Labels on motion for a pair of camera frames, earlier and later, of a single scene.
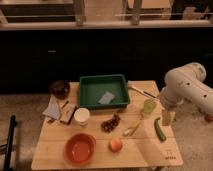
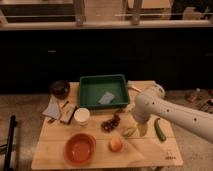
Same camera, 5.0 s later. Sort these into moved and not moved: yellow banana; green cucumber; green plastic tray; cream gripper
Moved: cream gripper
Not moved: yellow banana; green plastic tray; green cucumber
